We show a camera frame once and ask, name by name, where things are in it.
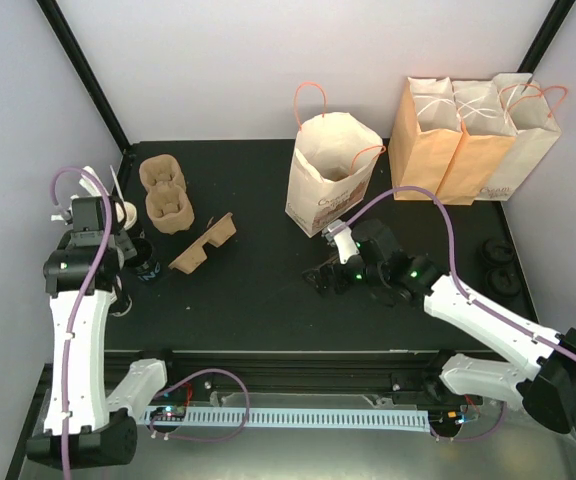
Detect white bag orange handles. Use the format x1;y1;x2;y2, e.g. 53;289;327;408
477;73;568;201

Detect middle orange paper bag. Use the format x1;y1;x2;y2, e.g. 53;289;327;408
437;80;517;205

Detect back-left pulp cup carrier stack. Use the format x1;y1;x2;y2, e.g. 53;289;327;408
139;154;195;235

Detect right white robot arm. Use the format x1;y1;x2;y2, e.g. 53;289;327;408
302;220;576;434

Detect black frame post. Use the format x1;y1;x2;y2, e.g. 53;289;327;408
36;0;131;152
517;0;576;74

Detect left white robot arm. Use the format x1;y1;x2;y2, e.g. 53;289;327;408
26;196;183;473

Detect black coffee lid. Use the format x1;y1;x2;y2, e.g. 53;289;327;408
480;238;515;266
485;267;522;298

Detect right black frame post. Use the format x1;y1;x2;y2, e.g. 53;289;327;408
517;0;576;74

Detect printed Cream Bear paper bag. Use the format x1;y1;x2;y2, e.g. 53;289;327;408
285;94;386;238

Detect light blue cable duct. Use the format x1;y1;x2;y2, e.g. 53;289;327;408
137;406;430;433

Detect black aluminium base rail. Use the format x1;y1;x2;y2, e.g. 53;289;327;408
42;349;574;406

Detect black paper cup stack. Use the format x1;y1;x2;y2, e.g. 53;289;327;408
108;288;132;317

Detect black coffee lid back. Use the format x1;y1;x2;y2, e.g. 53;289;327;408
480;238;515;266

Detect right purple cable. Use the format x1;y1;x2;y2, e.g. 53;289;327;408
340;185;576;415

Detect left black frame post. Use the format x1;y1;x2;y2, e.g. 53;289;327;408
36;0;131;152

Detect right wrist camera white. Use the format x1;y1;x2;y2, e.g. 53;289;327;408
322;220;359;265

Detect left orange paper bag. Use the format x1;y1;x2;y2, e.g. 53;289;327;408
388;77;462;194

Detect orange paper bag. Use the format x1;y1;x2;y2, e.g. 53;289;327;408
388;77;462;194
437;80;517;205

